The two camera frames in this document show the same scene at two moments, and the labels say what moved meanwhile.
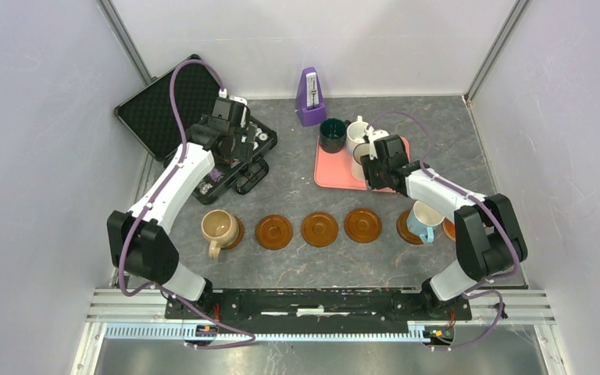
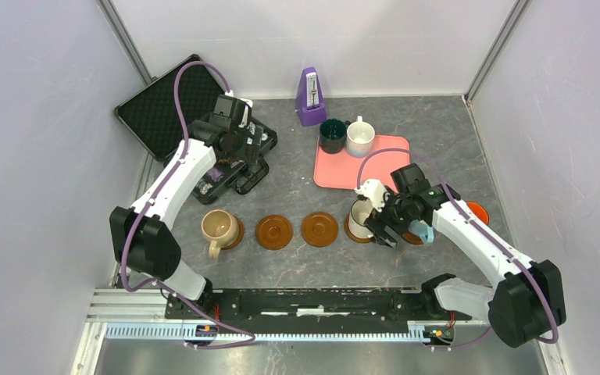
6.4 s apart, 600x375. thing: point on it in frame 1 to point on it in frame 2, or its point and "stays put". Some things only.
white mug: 355,133 stays put
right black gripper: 368,165 to 377,222
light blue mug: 422,220 stays put
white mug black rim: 357,169 to 359,212
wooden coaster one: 241,234 stays put
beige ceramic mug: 221,228 stays put
